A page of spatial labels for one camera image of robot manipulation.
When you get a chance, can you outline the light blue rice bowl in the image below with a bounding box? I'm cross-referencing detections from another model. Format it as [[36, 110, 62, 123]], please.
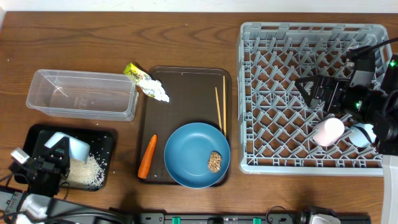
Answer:
[[44, 132, 90, 162]]

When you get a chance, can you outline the pink cup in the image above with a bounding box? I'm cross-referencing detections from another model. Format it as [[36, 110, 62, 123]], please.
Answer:
[[313, 118, 345, 147]]

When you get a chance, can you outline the light blue cup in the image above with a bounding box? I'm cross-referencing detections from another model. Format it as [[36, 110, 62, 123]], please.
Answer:
[[349, 123, 376, 147]]

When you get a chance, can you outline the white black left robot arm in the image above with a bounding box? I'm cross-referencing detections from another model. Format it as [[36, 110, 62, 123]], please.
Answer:
[[1, 136, 134, 223]]

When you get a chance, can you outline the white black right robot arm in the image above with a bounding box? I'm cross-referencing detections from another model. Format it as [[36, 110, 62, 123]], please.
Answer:
[[295, 52, 397, 223]]

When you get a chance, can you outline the black waste bin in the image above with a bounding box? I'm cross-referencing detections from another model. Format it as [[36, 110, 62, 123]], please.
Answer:
[[22, 124, 115, 191]]

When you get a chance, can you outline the grey dishwasher rack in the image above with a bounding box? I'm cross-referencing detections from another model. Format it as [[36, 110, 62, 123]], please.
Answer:
[[237, 22, 392, 176]]

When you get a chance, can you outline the pile of rice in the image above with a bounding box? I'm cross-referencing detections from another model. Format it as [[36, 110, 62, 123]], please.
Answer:
[[66, 154, 104, 190]]

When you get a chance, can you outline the clear plastic bin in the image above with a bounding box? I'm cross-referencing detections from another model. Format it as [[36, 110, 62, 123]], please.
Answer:
[[26, 69, 139, 121]]

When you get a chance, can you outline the orange carrot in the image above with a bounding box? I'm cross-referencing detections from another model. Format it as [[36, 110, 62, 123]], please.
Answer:
[[137, 134, 157, 179]]

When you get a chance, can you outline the wooden chopstick left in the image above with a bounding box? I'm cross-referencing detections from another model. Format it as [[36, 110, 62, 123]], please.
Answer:
[[215, 87, 223, 132]]

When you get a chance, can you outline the yellow crumpled snack wrapper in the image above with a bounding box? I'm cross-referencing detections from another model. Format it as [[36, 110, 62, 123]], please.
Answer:
[[123, 63, 170, 102]]

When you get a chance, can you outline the dark brown tray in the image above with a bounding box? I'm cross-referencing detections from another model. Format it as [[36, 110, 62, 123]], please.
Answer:
[[137, 67, 232, 187]]

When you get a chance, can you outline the brown food lump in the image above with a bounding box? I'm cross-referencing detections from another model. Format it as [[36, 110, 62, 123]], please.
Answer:
[[208, 151, 222, 173]]

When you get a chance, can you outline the large blue plate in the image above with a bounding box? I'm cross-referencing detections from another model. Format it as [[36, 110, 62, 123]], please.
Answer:
[[164, 123, 231, 189]]

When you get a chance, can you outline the black rail with green clips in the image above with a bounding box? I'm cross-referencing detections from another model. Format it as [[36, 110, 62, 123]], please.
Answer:
[[132, 206, 372, 224]]

